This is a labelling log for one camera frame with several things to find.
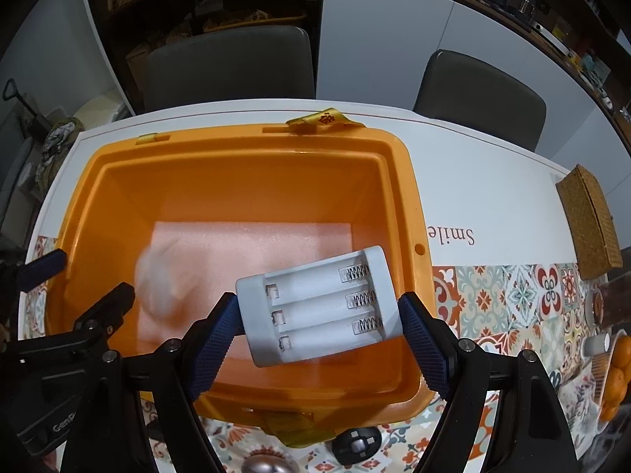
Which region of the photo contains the yellow printed ribbon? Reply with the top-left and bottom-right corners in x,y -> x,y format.
287,108 -> 366,134

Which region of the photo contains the yellow tray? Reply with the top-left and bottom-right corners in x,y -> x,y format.
204,10 -> 309,31

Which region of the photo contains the black round gadget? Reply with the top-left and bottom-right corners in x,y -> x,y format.
331,425 -> 383,465

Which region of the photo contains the white cup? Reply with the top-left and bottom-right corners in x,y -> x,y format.
584,333 -> 612,358

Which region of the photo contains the wide yellow tape strip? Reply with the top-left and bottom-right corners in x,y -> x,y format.
261,410 -> 337,449

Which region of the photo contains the white fruit bowl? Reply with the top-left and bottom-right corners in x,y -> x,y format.
589,328 -> 631,425

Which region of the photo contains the white battery charger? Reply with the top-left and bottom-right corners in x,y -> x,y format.
235,245 -> 401,368

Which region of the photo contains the cardboard box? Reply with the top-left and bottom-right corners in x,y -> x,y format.
125,42 -> 151,90

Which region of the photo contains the brown container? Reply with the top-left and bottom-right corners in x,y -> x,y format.
586,268 -> 631,328

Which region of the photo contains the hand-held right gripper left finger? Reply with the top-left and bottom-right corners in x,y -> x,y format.
62,292 -> 243,473

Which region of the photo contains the woven rattan box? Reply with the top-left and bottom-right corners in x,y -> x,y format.
556,164 -> 623,280

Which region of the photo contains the orange plastic storage box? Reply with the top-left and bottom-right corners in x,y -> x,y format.
45,125 -> 435,437

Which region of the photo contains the round pink antlered toy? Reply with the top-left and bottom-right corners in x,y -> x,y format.
135,241 -> 198,317

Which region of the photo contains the dark wooden shelf unit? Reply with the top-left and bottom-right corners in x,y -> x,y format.
83,0 -> 326,115

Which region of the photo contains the camouflage bag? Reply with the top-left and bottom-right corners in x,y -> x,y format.
34,117 -> 82,194

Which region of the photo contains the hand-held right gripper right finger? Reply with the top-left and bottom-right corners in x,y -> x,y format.
398,292 -> 577,473

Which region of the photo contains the grey upholstered chair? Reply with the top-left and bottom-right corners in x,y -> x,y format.
144,26 -> 316,115
413,50 -> 547,153

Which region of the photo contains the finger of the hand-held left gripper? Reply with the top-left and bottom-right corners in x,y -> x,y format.
0,249 -> 67,292
73,282 -> 135,356

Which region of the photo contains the silver egg-shaped gadget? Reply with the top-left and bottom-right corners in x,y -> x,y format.
241,456 -> 301,473

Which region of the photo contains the black handled tool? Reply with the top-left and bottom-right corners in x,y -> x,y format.
2,79 -> 46,125

